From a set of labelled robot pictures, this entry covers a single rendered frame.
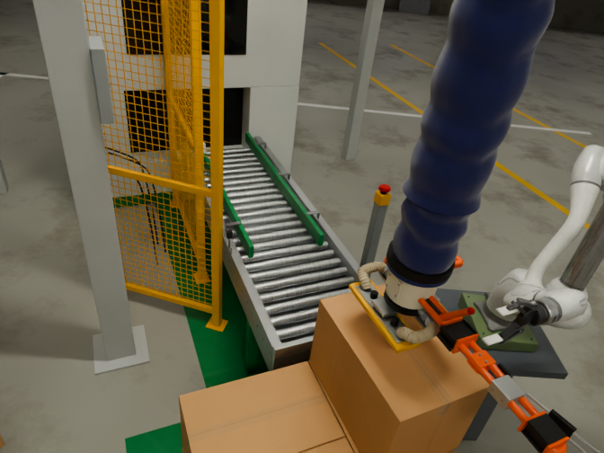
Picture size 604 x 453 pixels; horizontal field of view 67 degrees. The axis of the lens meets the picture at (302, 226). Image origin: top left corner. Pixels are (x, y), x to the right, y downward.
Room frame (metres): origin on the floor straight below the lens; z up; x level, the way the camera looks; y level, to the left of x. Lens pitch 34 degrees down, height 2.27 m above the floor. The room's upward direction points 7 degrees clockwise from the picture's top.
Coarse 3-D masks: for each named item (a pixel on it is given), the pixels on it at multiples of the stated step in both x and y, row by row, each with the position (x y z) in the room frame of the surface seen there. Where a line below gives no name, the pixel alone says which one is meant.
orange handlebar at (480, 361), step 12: (456, 264) 1.39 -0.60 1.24; (420, 300) 1.16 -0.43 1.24; (432, 300) 1.17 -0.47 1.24; (432, 312) 1.11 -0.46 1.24; (444, 312) 1.12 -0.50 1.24; (480, 348) 0.98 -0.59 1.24; (468, 360) 0.94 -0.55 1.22; (480, 360) 0.92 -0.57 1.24; (492, 360) 0.93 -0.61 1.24; (480, 372) 0.89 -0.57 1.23; (516, 408) 0.78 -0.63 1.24; (528, 408) 0.79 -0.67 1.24; (564, 444) 0.69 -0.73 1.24
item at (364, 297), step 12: (360, 288) 1.32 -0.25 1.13; (372, 288) 1.32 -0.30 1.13; (360, 300) 1.25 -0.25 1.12; (372, 312) 1.20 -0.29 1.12; (384, 324) 1.14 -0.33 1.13; (396, 324) 1.14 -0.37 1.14; (384, 336) 1.10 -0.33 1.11; (396, 336) 1.09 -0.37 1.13; (396, 348) 1.05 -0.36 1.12; (408, 348) 1.06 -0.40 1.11
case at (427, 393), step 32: (384, 288) 1.55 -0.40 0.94; (320, 320) 1.39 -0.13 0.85; (352, 320) 1.32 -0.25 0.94; (320, 352) 1.35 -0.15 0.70; (352, 352) 1.17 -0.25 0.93; (384, 352) 1.18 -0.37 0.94; (416, 352) 1.20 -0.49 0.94; (448, 352) 1.22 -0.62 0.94; (352, 384) 1.13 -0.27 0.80; (384, 384) 1.03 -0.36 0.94; (416, 384) 1.05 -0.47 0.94; (448, 384) 1.07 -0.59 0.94; (480, 384) 1.09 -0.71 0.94; (352, 416) 1.09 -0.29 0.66; (384, 416) 0.96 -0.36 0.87; (416, 416) 0.93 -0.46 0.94; (448, 416) 1.01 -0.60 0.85; (384, 448) 0.91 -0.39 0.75; (416, 448) 0.96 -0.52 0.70; (448, 448) 1.05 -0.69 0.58
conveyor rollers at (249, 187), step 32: (224, 160) 3.35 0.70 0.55; (256, 160) 3.46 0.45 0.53; (256, 192) 2.91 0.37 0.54; (256, 224) 2.53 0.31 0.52; (288, 224) 2.54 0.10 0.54; (256, 256) 2.16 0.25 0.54; (320, 256) 2.25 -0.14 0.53; (256, 288) 1.88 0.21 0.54; (320, 288) 1.95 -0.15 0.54; (288, 320) 1.67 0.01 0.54
